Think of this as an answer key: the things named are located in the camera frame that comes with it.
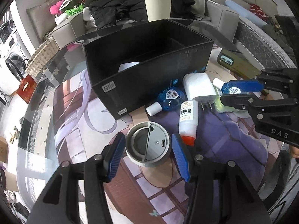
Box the cardboard box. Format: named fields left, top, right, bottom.
left=0, top=136, right=8, bottom=164

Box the white washing machine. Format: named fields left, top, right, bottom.
left=0, top=31, right=26, bottom=82

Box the black countertop appliance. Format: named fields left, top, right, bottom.
left=0, top=20, right=14, bottom=43

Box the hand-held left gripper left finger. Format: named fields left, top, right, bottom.
left=27, top=132, right=127, bottom=224

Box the black storage box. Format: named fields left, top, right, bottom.
left=84, top=19, right=214, bottom=120

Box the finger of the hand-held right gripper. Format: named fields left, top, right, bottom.
left=220, top=94, right=299, bottom=122
left=228, top=68, right=299, bottom=94

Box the green cloth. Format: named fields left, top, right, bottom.
left=64, top=5, right=83, bottom=17

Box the phone in olive case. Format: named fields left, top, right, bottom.
left=217, top=49, right=262, bottom=80

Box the dark blanket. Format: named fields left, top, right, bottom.
left=263, top=15, right=299, bottom=56

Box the black and white bag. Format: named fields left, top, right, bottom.
left=59, top=0, right=86, bottom=13

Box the white charger plug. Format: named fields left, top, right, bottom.
left=183, top=73, right=217, bottom=111

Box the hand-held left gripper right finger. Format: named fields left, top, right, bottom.
left=172, top=133, right=272, bottom=224

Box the grey garment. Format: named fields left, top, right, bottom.
left=187, top=0, right=211, bottom=20

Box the white flat object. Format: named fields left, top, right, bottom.
left=119, top=62, right=140, bottom=73

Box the red patterned cloth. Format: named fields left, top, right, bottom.
left=249, top=3, right=268, bottom=21

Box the blue bottle with white cap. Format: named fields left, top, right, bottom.
left=212, top=78, right=248, bottom=96
left=146, top=90, right=187, bottom=116

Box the black puffy jacket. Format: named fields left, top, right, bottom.
left=84, top=0, right=150, bottom=29

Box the bed with quilted mattress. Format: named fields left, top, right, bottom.
left=211, top=0, right=299, bottom=69

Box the grey pillow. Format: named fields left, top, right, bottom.
left=26, top=0, right=63, bottom=41

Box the red gift bag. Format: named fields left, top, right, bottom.
left=16, top=75, right=38, bottom=102

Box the white garment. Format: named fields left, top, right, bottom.
left=83, top=7, right=97, bottom=29

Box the white bottle with red cap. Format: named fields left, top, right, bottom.
left=179, top=100, right=199, bottom=146

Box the light blue bolster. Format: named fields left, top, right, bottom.
left=225, top=0, right=268, bottom=27

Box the wicker basket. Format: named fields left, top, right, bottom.
left=25, top=36, right=61, bottom=77

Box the grey sofa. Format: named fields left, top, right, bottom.
left=50, top=0, right=240, bottom=49

